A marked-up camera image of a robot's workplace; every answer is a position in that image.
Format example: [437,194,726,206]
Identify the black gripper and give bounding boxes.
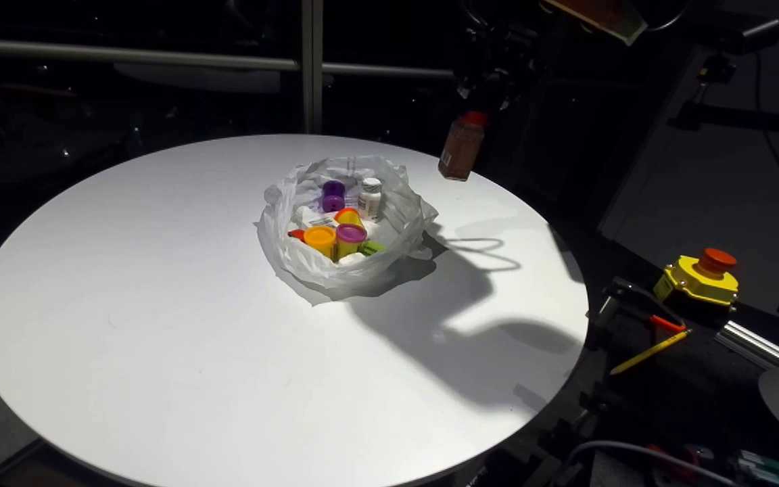
[454,15,546,119]

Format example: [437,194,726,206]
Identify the spice jar with red lid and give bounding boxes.
[437,109,492,184]

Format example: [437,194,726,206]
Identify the white pill bottle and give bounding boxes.
[358,176,387,218]

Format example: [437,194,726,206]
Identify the yellow tub red-orange lid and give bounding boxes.
[334,206,369,230]

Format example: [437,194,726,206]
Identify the yellow tub orange lid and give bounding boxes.
[301,225,339,260]

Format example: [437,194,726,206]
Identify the white translucent plastic bag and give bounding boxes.
[255,155,523,305]

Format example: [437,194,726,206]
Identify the small purple plastic item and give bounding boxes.
[319,178,350,213]

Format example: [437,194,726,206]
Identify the yellow emergency stop button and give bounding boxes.
[653,247,742,308]

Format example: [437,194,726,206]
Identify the thin yellow rod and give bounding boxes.
[607,325,696,379]

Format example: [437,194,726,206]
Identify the grey vertical window post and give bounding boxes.
[301,0,329,136]

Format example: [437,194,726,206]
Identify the horizontal window rail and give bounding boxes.
[0,34,461,82]

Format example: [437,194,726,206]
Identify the aluminium profile rail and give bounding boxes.
[718,320,779,371]

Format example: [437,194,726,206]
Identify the grey floor cable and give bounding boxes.
[568,437,737,487]

